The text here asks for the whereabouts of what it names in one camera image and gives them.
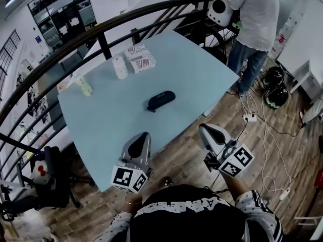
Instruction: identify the pale green bottle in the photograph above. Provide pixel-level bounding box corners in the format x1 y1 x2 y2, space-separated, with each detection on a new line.
75 75 94 97

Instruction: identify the white cable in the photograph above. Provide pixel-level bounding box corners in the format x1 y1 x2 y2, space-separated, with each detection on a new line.
237 83 293 193

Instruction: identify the printed flag pattern box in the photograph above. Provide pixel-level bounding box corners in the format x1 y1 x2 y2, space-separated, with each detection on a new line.
124 44 158 74

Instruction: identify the white round-window carrier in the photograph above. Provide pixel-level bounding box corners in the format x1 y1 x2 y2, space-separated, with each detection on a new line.
206 0 232 27

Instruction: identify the white cylindrical bottle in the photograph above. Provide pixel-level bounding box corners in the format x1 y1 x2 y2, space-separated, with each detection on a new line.
112 54 129 80

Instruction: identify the black metal railing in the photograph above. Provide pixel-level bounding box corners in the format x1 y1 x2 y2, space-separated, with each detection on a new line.
0 0 235 184

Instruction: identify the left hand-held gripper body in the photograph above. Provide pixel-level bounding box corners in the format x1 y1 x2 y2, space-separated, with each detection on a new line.
111 132 153 194

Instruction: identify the black helmet with green trim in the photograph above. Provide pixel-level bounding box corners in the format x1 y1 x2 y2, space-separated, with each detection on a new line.
264 86 289 110
262 66 287 88

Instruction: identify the black office chair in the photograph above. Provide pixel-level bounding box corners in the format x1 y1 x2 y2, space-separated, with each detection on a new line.
14 146 82 211

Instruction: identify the black glasses case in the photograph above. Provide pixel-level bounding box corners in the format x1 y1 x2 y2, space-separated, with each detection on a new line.
145 90 176 113

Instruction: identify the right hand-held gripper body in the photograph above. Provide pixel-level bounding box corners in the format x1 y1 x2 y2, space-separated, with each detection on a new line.
198 124 254 178

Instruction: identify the person's left forearm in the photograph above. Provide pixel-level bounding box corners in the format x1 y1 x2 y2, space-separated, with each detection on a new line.
125 192 143 213

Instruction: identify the person's black printed shirt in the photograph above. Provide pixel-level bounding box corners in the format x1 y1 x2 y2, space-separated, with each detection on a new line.
99 184 283 242

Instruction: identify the white plush with red bow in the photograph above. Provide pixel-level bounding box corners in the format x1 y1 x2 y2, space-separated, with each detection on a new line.
30 159 52 185

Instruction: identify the white side table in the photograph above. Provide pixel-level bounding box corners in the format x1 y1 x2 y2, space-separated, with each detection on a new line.
289 58 323 103

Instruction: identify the person's right forearm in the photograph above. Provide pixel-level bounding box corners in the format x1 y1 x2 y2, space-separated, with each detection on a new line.
221 170 253 208

